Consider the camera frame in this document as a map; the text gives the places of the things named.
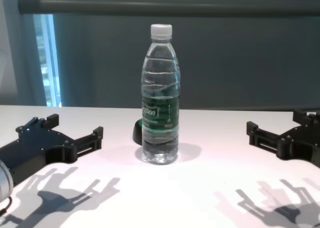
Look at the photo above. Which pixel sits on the clear water bottle green label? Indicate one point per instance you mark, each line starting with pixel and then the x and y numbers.
pixel 160 138

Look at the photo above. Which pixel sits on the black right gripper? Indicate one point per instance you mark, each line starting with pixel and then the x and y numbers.
pixel 302 143

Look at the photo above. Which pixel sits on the narrow glass window strip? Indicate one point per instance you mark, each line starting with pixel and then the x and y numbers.
pixel 48 63

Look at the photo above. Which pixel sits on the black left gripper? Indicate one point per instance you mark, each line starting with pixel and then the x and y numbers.
pixel 37 148

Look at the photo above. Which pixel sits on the small black round object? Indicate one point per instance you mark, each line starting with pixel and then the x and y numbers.
pixel 137 134

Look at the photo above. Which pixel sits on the grey handrail bar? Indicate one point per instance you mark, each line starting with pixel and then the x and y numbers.
pixel 150 7

